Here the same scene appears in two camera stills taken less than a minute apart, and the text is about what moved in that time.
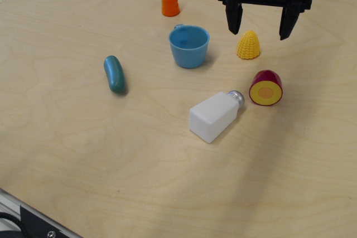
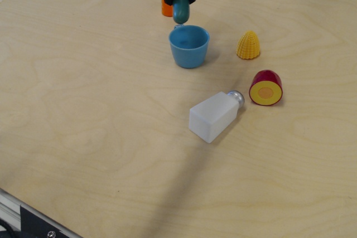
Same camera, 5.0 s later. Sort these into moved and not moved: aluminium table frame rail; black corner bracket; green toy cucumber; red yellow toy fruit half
Moved: green toy cucumber
Not moved: black corner bracket; aluminium table frame rail; red yellow toy fruit half
